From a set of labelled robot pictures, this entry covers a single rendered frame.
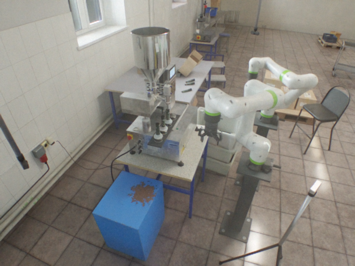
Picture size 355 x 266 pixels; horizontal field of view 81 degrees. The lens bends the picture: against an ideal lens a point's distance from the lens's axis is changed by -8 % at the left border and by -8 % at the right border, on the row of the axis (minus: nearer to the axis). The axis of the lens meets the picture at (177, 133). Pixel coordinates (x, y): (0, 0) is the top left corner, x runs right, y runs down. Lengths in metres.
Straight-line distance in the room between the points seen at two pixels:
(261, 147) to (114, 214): 1.24
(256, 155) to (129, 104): 1.05
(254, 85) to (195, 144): 0.94
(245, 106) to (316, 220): 2.02
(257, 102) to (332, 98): 2.56
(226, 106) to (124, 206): 1.22
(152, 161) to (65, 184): 1.44
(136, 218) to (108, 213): 0.24
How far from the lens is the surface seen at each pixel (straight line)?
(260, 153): 1.70
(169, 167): 1.98
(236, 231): 2.53
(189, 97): 3.00
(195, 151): 2.13
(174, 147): 1.86
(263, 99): 1.32
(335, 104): 3.71
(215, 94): 1.18
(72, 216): 2.80
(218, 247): 2.43
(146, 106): 1.76
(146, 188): 2.03
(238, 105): 1.12
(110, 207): 1.97
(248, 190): 2.00
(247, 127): 1.70
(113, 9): 4.18
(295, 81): 1.97
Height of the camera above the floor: 2.17
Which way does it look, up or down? 37 degrees down
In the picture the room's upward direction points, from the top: straight up
